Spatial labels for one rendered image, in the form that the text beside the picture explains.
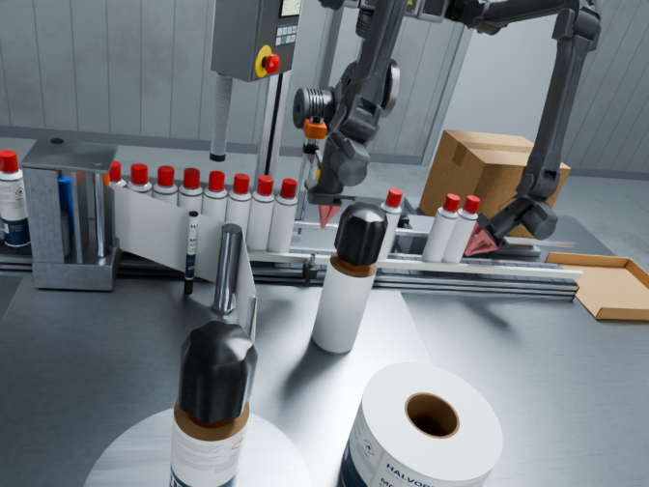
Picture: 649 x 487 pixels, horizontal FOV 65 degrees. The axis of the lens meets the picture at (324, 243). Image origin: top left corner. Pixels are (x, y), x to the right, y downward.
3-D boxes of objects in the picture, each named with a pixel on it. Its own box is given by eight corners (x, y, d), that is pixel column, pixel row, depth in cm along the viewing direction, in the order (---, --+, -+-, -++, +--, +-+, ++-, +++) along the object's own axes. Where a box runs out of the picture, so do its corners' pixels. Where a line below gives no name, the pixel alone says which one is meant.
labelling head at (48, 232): (34, 288, 98) (18, 165, 85) (51, 249, 109) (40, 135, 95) (112, 291, 102) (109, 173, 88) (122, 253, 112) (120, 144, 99)
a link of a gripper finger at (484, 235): (462, 251, 129) (493, 228, 127) (451, 237, 135) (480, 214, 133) (475, 267, 132) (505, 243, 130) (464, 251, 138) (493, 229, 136)
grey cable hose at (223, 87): (209, 160, 116) (216, 67, 105) (209, 154, 118) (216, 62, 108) (225, 162, 116) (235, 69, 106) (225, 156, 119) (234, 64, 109)
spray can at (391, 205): (367, 268, 127) (388, 195, 116) (362, 256, 131) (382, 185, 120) (386, 270, 128) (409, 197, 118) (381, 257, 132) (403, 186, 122)
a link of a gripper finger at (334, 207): (335, 236, 112) (344, 198, 107) (303, 234, 110) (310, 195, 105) (328, 219, 117) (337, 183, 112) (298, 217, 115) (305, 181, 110)
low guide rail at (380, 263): (171, 256, 113) (172, 248, 112) (172, 253, 114) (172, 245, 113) (580, 279, 140) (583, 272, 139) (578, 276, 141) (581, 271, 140)
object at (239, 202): (221, 260, 118) (230, 180, 107) (221, 247, 122) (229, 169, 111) (244, 262, 119) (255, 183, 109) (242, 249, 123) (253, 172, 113)
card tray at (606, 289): (595, 318, 137) (602, 307, 135) (544, 262, 158) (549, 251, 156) (683, 321, 145) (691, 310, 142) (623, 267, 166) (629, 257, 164)
